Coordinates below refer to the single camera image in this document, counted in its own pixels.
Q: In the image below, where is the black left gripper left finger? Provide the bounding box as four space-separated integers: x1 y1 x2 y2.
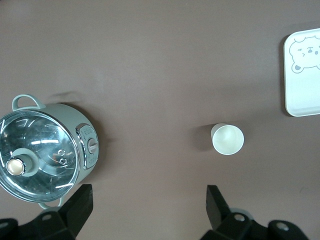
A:
0 184 94 240

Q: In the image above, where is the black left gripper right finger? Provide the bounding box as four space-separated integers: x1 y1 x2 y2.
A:
201 184 309 240

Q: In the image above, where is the white plastic cup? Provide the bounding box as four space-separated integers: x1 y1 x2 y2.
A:
210 122 245 156

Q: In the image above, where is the white tray with bear print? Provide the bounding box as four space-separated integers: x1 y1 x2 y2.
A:
283 26 320 118

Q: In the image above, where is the glass pot lid with knob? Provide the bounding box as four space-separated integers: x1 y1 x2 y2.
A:
0 109 81 203

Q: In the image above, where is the mint green electric cooking pot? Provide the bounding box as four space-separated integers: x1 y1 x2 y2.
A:
0 94 101 210

